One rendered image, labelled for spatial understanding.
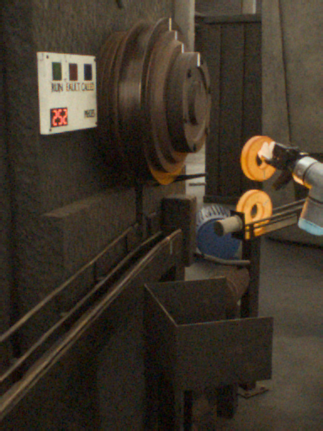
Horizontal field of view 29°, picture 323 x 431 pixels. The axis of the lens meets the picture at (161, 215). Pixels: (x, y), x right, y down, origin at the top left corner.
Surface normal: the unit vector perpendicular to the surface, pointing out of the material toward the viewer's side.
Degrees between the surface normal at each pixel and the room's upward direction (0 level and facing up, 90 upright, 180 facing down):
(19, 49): 90
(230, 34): 90
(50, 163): 90
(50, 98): 90
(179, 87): 73
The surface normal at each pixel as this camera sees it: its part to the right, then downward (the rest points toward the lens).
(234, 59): -0.33, 0.20
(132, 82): -0.33, -0.05
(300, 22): -0.55, 0.18
